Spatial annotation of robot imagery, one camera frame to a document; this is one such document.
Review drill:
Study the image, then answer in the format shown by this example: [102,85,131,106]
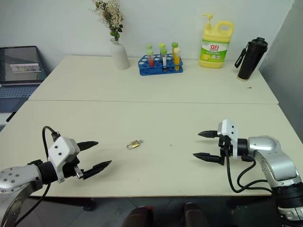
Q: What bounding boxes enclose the black water bottle with strap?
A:
[234,36,269,82]

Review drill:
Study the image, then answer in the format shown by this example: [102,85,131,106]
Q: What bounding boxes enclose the small brass padlock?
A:
[130,139,144,149]

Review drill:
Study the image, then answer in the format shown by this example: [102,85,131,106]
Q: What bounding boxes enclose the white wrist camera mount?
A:
[217,119,239,159]
[48,136,80,184]

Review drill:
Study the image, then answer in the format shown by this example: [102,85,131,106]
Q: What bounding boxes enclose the red liquid test tube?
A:
[146,48,155,68]

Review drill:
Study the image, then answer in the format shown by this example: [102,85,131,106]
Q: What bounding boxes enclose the open grey laptop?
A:
[0,45,48,113]

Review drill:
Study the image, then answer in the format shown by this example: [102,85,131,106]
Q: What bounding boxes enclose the dark rounded shape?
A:
[183,202,209,227]
[122,205,155,227]

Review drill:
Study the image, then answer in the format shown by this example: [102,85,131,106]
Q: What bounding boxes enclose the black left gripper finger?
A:
[82,160,113,181]
[77,141,99,152]

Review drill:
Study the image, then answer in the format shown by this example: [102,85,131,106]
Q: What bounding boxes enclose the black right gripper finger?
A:
[197,130,220,139]
[192,152,224,166]

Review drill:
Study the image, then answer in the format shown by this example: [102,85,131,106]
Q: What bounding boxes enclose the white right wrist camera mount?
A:
[217,119,239,159]

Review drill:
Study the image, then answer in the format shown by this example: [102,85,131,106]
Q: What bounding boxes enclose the yellow detergent pump bottle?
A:
[198,13,235,70]

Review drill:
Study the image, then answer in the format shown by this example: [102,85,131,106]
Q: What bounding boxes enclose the white ceramic vase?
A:
[109,37,130,70]

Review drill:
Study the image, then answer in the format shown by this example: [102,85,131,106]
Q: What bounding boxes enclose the black table leg base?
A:
[81,197,98,211]

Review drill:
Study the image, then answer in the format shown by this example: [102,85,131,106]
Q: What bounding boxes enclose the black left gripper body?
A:
[62,155,85,181]

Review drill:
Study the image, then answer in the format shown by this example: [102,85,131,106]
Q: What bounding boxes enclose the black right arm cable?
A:
[225,148,273,194]

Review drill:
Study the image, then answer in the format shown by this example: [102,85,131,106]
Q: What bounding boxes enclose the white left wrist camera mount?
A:
[48,136,80,184]

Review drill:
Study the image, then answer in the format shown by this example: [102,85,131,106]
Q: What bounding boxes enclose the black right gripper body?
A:
[218,134,232,166]

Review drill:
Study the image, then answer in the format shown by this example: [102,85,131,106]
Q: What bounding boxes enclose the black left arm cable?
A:
[13,126,60,227]

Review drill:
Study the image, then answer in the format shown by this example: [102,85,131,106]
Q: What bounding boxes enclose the dried flower bunch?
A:
[91,0,125,42]

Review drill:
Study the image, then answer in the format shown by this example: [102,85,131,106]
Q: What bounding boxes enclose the blue test tube rack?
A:
[138,53,184,77]

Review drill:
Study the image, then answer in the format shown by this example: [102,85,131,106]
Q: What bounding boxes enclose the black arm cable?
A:
[225,148,273,194]
[13,126,60,227]

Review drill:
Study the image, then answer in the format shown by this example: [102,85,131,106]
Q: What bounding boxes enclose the cream cap orange liquid tube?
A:
[173,47,182,72]

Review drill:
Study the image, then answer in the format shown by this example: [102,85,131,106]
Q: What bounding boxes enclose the white label test tube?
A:
[160,48,168,72]

